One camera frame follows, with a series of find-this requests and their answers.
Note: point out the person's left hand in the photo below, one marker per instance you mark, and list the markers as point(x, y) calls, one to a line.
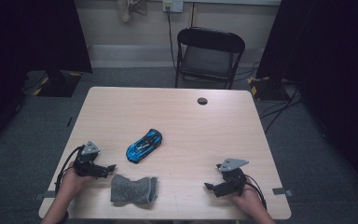
point(71, 185)

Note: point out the white wall socket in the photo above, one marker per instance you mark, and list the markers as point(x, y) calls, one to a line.
point(173, 5)

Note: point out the grey tape strip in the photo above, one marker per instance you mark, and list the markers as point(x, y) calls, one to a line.
point(47, 194)
point(282, 191)

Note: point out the grey cloth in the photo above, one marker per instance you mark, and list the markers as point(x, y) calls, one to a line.
point(133, 189)

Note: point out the black stand base yellow tape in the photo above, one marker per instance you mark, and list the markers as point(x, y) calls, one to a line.
point(59, 85)
point(265, 88)

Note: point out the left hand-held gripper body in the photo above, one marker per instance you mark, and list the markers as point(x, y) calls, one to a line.
point(88, 166)

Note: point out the black folding chair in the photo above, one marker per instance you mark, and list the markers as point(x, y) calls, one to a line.
point(209, 60)

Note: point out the person's right hand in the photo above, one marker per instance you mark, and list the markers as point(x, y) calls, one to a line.
point(248, 199)

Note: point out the blue toy car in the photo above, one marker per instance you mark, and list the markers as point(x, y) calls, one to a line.
point(144, 145)

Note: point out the black curtain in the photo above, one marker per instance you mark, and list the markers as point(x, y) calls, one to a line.
point(332, 62)
point(28, 37)

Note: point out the beige hanging cloth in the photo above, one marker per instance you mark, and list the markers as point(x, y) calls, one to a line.
point(130, 7)

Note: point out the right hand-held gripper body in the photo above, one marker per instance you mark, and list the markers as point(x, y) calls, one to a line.
point(231, 183)

